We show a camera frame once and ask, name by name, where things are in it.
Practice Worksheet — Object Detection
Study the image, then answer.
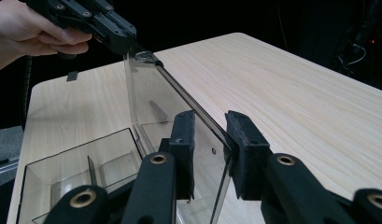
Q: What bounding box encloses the grey metal floor rail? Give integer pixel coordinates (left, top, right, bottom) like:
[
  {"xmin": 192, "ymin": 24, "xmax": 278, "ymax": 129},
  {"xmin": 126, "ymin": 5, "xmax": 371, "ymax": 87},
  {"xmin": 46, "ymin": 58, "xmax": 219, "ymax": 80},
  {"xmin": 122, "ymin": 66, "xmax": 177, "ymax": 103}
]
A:
[{"xmin": 0, "ymin": 156, "xmax": 21, "ymax": 177}]

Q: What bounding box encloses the clear plastic compartment box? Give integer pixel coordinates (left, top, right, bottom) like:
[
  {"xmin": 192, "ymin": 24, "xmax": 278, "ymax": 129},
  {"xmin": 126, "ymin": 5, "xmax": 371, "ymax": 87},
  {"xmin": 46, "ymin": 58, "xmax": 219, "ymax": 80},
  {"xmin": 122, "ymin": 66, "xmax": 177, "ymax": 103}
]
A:
[{"xmin": 15, "ymin": 50, "xmax": 240, "ymax": 224}]

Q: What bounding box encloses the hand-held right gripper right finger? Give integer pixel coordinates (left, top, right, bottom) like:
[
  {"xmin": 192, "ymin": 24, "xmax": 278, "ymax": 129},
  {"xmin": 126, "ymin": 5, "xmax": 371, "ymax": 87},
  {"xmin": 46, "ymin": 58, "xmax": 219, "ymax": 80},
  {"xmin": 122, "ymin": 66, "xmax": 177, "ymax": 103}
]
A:
[{"xmin": 225, "ymin": 109, "xmax": 359, "ymax": 224}]

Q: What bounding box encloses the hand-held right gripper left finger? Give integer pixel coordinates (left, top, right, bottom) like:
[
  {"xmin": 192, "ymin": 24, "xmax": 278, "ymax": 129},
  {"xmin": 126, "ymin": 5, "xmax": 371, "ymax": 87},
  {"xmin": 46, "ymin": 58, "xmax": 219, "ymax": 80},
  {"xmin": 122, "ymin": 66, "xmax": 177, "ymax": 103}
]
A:
[{"xmin": 121, "ymin": 109, "xmax": 196, "ymax": 224}]

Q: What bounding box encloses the thin white cable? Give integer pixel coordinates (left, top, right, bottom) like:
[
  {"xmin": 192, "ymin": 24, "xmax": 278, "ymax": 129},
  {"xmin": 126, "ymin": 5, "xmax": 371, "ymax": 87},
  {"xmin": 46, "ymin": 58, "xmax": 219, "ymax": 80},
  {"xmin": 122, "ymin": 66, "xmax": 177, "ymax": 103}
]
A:
[{"xmin": 338, "ymin": 42, "xmax": 368, "ymax": 69}]

